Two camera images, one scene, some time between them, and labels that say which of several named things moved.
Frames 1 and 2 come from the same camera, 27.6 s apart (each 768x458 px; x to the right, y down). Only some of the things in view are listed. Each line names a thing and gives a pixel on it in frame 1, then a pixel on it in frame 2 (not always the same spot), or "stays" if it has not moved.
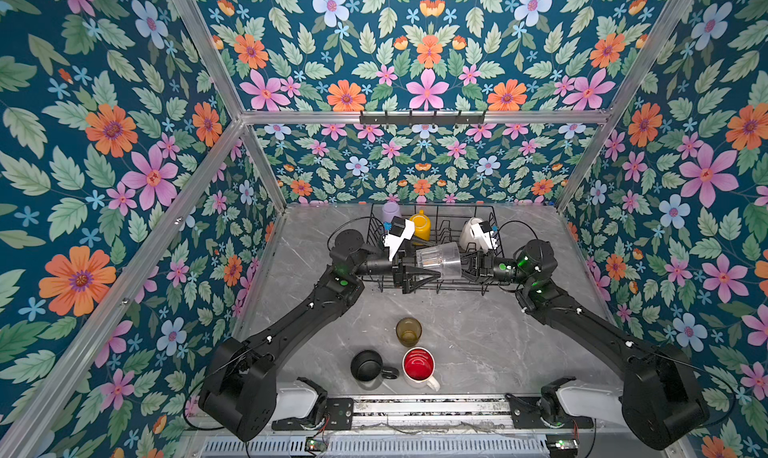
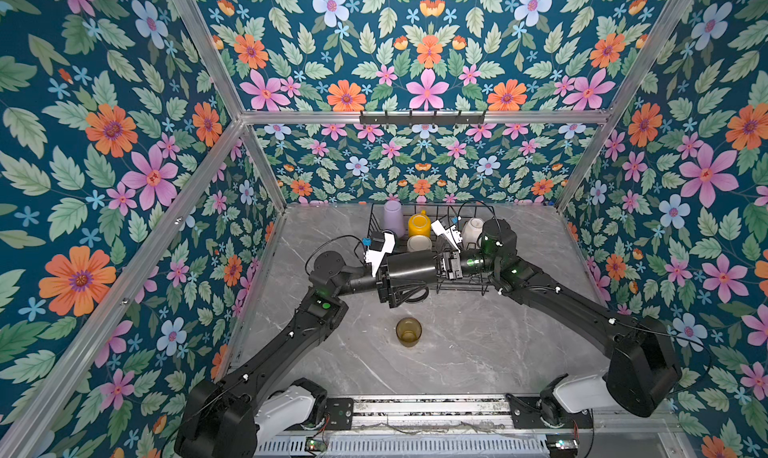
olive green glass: x=408 y=331 stays
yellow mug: x=422 y=225 stays
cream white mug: x=467 y=237 stays
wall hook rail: x=422 y=119 stays
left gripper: x=397 y=270 → x=385 y=292
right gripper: x=482 y=266 → x=450 y=265
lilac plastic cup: x=390 y=210 stays
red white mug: x=418 y=367 → x=419 y=243
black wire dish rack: x=456 y=243 stays
